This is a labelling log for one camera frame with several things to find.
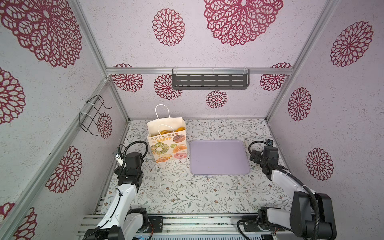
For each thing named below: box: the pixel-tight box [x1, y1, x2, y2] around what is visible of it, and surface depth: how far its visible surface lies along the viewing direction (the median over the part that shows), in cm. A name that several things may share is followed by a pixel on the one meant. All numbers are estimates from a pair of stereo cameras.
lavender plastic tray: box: [190, 140, 251, 175], surface depth 98 cm
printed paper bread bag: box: [147, 117, 188, 164], surface depth 87 cm
